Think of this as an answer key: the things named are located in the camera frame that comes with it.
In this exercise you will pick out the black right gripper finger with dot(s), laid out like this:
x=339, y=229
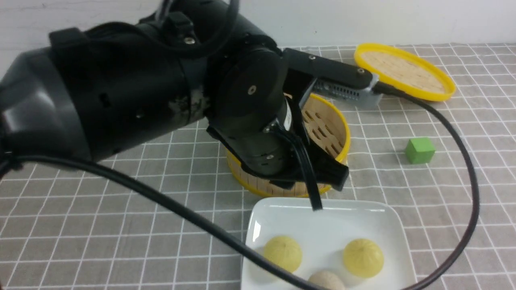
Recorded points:
x=307, y=170

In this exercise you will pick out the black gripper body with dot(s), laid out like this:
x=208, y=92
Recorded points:
x=250, y=132

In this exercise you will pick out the yellow steamed bun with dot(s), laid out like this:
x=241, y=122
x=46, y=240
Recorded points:
x=363, y=258
x=284, y=252

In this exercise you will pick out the white steamed bun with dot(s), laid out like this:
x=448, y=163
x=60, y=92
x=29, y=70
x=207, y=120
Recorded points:
x=327, y=279

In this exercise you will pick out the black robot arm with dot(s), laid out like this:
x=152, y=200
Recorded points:
x=93, y=94

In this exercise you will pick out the white square plate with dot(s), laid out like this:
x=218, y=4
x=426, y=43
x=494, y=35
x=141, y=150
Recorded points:
x=323, y=235

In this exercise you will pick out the yellow-rimmed bamboo steamer basket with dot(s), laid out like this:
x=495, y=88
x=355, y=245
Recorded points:
x=326, y=126

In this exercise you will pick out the green cube block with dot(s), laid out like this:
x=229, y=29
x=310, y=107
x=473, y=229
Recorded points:
x=419, y=150

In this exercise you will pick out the yellow-rimmed bamboo steamer lid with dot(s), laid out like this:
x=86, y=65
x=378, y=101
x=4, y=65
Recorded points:
x=405, y=71

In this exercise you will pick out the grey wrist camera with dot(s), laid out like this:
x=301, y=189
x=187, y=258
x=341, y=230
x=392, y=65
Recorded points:
x=309, y=74

